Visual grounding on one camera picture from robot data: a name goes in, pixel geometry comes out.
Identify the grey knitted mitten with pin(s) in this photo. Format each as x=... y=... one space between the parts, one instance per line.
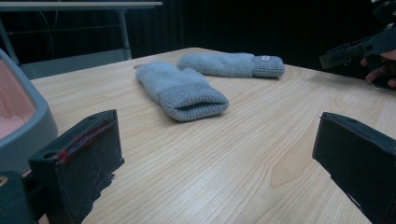
x=230 y=63
x=183 y=90

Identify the grey bin with pink inside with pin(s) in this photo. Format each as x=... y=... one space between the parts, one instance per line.
x=21 y=118

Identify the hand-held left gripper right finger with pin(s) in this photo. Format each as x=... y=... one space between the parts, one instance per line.
x=361 y=168

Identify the grey metal table frame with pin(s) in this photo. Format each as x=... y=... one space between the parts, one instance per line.
x=81 y=37

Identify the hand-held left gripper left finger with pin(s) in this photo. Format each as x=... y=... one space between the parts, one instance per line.
x=77 y=168

